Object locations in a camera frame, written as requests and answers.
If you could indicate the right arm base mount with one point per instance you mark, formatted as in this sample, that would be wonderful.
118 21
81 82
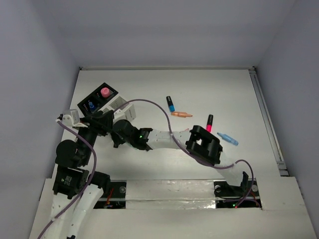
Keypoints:
244 196

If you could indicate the aluminium side rail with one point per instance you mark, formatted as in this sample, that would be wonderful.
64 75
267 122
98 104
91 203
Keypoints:
281 165

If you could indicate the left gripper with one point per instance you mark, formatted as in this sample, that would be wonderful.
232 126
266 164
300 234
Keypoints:
97 122

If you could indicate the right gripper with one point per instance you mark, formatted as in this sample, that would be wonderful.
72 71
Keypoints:
116 139

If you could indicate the white slotted organizer box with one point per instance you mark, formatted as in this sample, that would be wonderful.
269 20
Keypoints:
121 112

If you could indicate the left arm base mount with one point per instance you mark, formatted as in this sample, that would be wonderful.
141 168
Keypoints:
115 198

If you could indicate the pink-capped black highlighter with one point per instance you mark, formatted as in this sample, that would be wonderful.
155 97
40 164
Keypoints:
209 123

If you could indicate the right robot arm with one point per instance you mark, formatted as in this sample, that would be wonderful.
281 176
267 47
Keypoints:
197 143

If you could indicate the pink-capped clear pencil tube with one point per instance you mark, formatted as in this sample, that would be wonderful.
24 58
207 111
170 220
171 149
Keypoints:
105 92

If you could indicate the black slotted organizer box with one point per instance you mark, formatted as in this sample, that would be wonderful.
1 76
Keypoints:
96 98

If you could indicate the blue-capped black highlighter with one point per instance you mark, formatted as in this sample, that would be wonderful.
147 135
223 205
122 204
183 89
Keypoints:
170 104

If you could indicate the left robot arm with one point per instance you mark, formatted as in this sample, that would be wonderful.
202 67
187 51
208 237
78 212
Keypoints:
77 186

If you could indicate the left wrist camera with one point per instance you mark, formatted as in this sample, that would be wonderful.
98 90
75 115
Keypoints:
70 118

